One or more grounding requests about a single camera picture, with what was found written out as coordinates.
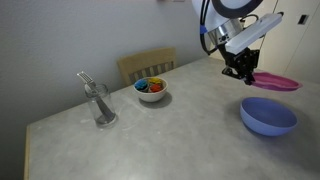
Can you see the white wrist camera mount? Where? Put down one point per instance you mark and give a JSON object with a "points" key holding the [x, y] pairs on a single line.
{"points": [[248, 36]]}

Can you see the orange toy piece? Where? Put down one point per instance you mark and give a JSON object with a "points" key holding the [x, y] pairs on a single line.
{"points": [[155, 88]]}

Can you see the white ceramic bowl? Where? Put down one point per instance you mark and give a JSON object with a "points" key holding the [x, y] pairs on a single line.
{"points": [[148, 96]]}

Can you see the blue toy piece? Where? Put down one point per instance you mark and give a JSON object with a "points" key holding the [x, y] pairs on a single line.
{"points": [[141, 85]]}

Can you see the clear glass jar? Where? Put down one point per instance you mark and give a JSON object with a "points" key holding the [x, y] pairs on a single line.
{"points": [[96, 113]]}

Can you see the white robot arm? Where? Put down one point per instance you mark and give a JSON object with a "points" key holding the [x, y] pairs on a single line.
{"points": [[219, 23]]}

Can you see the wooden chair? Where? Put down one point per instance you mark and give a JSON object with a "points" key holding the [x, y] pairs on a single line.
{"points": [[146, 64]]}

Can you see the metal fork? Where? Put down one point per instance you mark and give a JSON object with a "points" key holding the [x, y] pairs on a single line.
{"points": [[91, 88]]}

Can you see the black door handle plate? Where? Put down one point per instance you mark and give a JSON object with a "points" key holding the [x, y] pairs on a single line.
{"points": [[303, 19]]}

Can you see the yellow toy piece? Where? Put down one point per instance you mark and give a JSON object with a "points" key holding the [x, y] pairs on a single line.
{"points": [[155, 80]]}

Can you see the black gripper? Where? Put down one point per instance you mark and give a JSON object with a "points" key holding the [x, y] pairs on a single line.
{"points": [[243, 63]]}

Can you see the blue plastic bowl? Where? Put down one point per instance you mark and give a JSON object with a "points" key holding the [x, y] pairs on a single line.
{"points": [[267, 117]]}

